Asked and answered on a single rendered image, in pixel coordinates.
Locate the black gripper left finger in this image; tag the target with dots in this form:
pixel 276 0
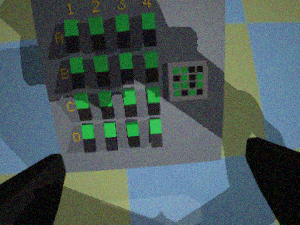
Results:
pixel 32 197

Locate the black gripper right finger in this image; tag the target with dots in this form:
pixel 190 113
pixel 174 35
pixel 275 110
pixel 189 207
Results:
pixel 277 172

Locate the grey switch panel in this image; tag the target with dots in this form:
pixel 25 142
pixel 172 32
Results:
pixel 133 83

